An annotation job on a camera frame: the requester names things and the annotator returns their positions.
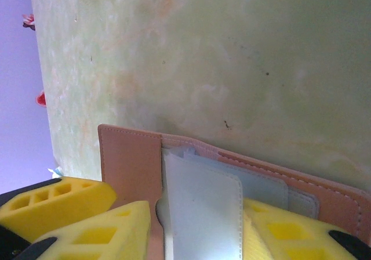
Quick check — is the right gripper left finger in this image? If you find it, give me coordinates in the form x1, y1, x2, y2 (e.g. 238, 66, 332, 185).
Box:
14, 200, 152, 260

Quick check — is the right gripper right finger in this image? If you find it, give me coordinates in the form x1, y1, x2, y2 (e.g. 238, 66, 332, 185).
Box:
242, 198, 371, 260

